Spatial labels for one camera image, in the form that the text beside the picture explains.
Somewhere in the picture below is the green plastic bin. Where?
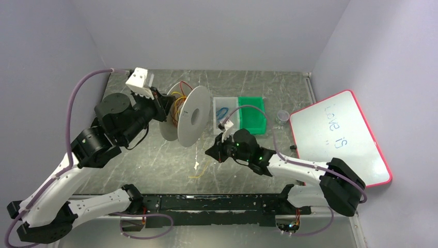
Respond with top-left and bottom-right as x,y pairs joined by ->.
238,97 -> 267,135

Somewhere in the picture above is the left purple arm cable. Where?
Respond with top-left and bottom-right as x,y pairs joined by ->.
4,68 -> 128,248

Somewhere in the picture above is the small clear plastic jar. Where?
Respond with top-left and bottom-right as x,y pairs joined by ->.
276,110 -> 290,126

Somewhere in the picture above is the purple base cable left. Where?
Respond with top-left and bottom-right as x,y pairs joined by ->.
119,211 -> 175,240

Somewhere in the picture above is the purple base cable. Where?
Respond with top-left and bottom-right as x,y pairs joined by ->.
119,211 -> 175,240
281,207 -> 335,238

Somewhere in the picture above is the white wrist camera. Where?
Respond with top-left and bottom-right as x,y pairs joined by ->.
125,67 -> 154,99
218,120 -> 234,143

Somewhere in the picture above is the blue cable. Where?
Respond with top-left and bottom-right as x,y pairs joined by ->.
215,107 -> 230,124

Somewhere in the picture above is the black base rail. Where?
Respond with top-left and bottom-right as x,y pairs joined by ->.
143,193 -> 311,227

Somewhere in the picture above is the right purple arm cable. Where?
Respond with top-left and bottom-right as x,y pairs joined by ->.
221,104 -> 368,204

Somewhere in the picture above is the red orange wound cable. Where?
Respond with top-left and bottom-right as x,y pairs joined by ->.
169,81 -> 194,128

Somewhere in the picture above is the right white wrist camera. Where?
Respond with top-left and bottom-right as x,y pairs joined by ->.
218,120 -> 234,143

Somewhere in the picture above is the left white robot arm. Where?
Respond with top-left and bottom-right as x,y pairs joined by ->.
7,88 -> 176,247

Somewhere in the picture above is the pink framed whiteboard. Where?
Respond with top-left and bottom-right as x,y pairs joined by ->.
290,90 -> 393,187

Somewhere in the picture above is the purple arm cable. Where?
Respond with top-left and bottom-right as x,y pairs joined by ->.
4,68 -> 128,248
221,104 -> 368,204

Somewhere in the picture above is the clear white plastic bin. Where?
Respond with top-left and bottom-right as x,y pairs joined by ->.
213,97 -> 240,135

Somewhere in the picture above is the white cable spool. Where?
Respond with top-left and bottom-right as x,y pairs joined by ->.
159,81 -> 211,147

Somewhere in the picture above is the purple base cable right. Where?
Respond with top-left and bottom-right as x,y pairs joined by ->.
281,207 -> 335,238

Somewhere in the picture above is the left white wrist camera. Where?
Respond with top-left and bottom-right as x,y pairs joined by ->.
125,67 -> 154,99

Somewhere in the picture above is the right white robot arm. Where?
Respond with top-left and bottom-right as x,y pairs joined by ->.
205,129 -> 367,217

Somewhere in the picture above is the yellow cable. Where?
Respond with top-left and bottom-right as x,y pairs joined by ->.
187,161 -> 211,179

